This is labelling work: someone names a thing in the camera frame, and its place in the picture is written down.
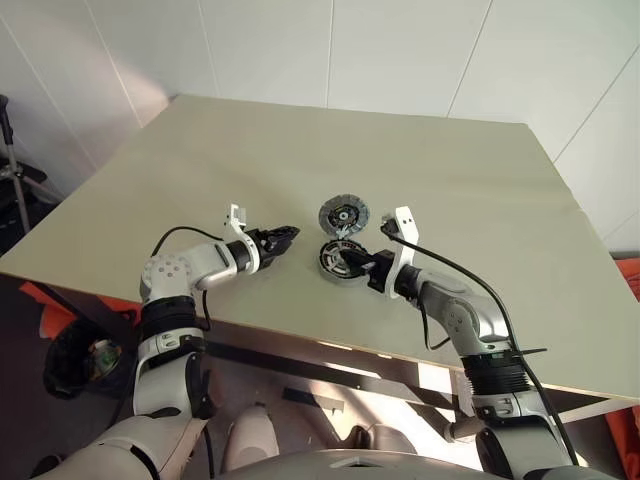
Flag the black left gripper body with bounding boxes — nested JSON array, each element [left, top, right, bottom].
[[247, 228, 282, 274]]

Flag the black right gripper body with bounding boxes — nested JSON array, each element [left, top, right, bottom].
[[366, 249, 400, 299]]

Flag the black rotor ring silver spokes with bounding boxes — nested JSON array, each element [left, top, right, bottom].
[[322, 242, 364, 276]]

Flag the silver motor housing copper windings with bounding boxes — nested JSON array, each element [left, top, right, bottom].
[[316, 239, 374, 289]]

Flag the grey ridged disc wheel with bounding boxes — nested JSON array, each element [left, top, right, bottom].
[[318, 194, 372, 236]]

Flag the orange object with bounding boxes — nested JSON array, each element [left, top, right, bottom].
[[606, 405, 640, 480], [613, 258, 640, 301], [19, 281, 139, 341]]

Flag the grey rounded shell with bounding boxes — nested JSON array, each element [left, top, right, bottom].
[[349, 423, 416, 454]]

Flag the beige rounded shell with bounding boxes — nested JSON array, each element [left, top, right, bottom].
[[227, 402, 279, 471]]

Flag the green white round object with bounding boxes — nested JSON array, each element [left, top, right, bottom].
[[88, 338, 123, 375]]

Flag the grey rounded robot chest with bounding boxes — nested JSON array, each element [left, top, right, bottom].
[[214, 447, 501, 480]]

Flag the black and silver stand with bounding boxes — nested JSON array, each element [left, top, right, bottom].
[[0, 94, 49, 239]]

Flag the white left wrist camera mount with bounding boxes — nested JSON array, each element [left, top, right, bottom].
[[222, 202, 262, 275]]

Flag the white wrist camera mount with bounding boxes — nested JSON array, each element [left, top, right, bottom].
[[222, 202, 262, 275], [380, 205, 420, 301]]

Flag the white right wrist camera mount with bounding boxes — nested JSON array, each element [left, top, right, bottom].
[[380, 205, 420, 301]]

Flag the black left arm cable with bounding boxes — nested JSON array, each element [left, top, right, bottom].
[[151, 227, 225, 331]]

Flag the metal table frame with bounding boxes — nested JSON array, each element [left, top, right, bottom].
[[19, 279, 621, 446]]

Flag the black flat floor bracket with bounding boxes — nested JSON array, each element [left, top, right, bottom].
[[282, 387, 346, 414]]

